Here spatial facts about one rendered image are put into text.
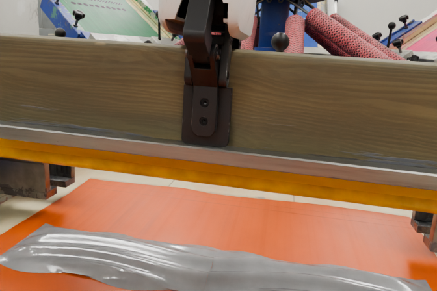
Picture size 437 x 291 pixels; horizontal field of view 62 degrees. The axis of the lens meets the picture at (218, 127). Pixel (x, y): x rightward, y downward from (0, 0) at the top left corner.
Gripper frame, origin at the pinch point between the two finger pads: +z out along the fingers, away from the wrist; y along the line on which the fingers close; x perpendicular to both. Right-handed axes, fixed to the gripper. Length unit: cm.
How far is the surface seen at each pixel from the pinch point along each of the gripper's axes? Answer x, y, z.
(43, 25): -301, -411, -19
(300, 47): 8, -65, -6
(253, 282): 4.0, -0.5, 13.5
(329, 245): 10.9, -9.0, 13.8
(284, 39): 4.4, -31.4, -6.4
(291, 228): 7.2, -11.5, 13.9
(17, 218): -20.8, -5.6, 14.1
